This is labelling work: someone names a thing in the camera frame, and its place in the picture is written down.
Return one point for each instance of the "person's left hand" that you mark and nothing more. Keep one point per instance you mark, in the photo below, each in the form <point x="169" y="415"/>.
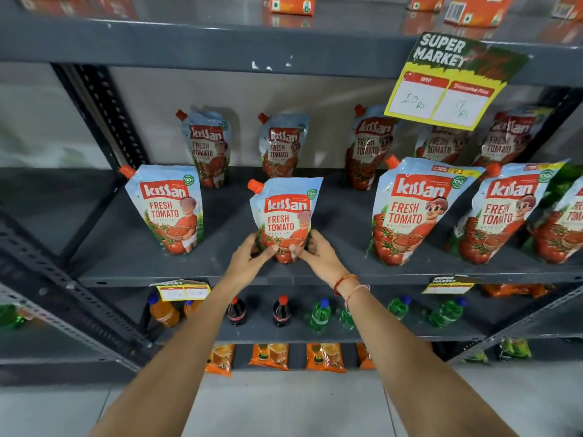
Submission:
<point x="243" y="266"/>

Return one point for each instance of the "person's right hand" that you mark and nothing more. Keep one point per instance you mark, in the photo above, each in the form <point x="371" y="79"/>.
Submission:
<point x="324" y="263"/>

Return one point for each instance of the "person's right thumb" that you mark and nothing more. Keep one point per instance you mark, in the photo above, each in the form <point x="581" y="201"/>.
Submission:
<point x="299" y="254"/>

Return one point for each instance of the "person's left thumb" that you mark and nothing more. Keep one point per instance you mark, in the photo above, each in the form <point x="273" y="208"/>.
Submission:
<point x="266" y="253"/>

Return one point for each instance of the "blue tomato ketchup pouch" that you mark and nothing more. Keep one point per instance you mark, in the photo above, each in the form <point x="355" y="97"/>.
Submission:
<point x="287" y="209"/>

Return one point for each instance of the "person's left forearm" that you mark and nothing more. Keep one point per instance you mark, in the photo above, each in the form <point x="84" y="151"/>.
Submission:
<point x="182" y="354"/>

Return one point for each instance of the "person's right forearm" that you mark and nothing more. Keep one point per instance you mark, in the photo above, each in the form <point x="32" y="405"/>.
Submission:
<point x="410" y="364"/>

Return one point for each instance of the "cola bottle with red cap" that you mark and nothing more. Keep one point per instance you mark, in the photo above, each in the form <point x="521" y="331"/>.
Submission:
<point x="281" y="312"/>
<point x="237" y="312"/>

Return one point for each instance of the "green bottle with blue cap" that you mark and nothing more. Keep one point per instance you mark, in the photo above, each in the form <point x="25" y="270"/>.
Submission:
<point x="399" y="307"/>
<point x="10" y="316"/>
<point x="347" y="318"/>
<point x="447" y="312"/>
<point x="320" y="316"/>

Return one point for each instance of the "small yellow price label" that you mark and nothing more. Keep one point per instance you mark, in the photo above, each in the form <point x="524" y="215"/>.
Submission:
<point x="448" y="284"/>
<point x="184" y="292"/>

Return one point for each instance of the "orange drink bottle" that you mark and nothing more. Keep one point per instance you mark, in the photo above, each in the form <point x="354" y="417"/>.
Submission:
<point x="164" y="311"/>
<point x="192" y="307"/>

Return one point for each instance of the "orange tea packet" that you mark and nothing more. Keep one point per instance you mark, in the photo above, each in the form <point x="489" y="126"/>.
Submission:
<point x="364" y="358"/>
<point x="221" y="359"/>
<point x="325" y="358"/>
<point x="270" y="356"/>

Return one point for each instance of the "rows of ketchup pouches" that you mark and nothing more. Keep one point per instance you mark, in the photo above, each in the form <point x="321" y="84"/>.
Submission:
<point x="169" y="209"/>

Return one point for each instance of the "flat orange packet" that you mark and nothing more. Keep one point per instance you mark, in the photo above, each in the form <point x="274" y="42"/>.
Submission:
<point x="514" y="290"/>

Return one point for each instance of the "large yellow green price sign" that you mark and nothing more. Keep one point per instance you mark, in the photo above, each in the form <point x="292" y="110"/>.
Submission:
<point x="451" y="86"/>

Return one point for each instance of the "green snack packet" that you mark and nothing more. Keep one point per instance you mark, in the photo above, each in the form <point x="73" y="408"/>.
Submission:
<point x="514" y="349"/>

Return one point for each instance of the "grey metal shelf rack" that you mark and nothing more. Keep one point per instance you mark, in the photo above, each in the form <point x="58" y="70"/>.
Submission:
<point x="136" y="45"/>

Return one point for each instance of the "orange carton box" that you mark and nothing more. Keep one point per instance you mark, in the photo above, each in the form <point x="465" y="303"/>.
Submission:
<point x="478" y="9"/>
<point x="291" y="4"/>
<point x="426" y="2"/>
<point x="569" y="6"/>

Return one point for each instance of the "green pouch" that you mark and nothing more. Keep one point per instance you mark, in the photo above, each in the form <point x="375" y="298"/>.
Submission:
<point x="562" y="181"/>

